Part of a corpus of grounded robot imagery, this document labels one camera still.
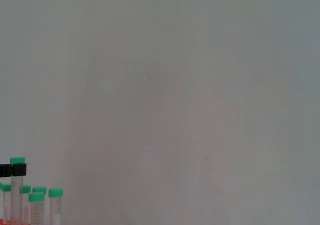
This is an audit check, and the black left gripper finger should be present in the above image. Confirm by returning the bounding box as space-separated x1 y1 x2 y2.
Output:
0 163 12 178
11 162 28 178

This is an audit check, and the green capped clear test tube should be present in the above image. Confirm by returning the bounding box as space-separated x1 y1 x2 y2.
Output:
9 156 26 223
1 183 12 221
19 184 32 225
28 191 46 225
48 187 64 225
32 185 48 203

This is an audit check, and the orange plastic test tube rack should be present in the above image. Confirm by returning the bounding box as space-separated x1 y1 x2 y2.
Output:
0 216 32 225

